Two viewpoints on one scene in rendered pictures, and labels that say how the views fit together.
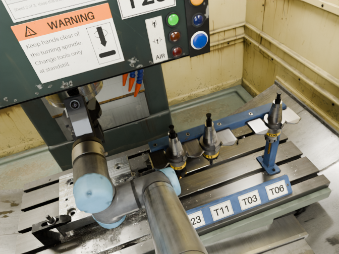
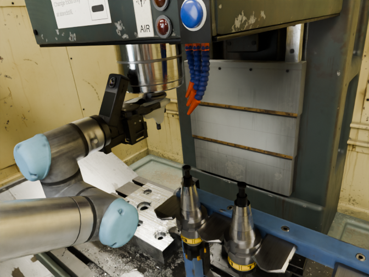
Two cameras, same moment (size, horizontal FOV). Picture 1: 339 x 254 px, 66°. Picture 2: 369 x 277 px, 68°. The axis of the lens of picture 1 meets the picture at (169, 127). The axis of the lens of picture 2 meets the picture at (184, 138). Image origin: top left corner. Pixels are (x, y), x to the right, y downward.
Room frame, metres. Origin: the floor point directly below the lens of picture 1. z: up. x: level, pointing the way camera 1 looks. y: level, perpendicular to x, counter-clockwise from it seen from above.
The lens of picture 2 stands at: (0.25, -0.34, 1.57)
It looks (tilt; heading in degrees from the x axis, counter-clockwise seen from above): 23 degrees down; 51
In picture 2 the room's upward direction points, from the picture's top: 5 degrees counter-clockwise
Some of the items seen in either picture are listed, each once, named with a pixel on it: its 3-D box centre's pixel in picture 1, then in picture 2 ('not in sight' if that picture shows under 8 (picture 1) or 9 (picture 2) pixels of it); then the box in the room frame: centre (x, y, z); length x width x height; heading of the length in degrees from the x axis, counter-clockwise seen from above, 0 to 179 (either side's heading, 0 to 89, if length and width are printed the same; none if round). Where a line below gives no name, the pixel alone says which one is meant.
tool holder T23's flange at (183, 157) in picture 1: (176, 154); (191, 217); (0.52, -0.01, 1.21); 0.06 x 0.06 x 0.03
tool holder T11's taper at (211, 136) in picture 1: (209, 132); (241, 219); (0.54, -0.11, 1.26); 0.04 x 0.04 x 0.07
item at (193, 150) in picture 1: (193, 148); (214, 228); (0.53, -0.06, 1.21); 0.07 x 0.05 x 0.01; 10
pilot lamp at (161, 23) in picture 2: (177, 52); (163, 26); (0.48, -0.04, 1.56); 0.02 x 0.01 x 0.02; 100
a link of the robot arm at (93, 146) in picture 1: (90, 155); (88, 136); (0.43, 0.20, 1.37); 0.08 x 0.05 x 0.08; 100
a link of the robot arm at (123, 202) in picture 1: (113, 203); (71, 197); (0.36, 0.17, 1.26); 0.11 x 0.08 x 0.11; 101
